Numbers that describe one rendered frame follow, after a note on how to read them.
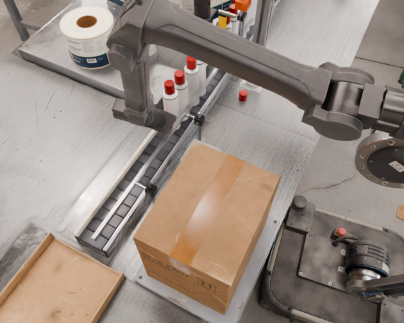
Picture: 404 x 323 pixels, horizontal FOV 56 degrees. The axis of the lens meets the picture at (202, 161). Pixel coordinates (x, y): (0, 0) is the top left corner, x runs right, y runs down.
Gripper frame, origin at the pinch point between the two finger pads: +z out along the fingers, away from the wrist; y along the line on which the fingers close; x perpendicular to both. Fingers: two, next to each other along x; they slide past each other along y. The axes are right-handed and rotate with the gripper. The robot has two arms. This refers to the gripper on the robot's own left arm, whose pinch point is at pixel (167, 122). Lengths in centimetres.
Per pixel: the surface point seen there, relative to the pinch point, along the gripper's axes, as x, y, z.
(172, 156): 9.7, -5.8, 0.7
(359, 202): 5, -84, 111
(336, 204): 11, -73, 107
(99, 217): 33.1, 2.2, -18.0
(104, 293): 49, -11, -25
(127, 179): 21.3, 2.2, -8.9
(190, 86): -14.0, -1.1, 5.1
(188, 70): -18.3, -0.1, 0.3
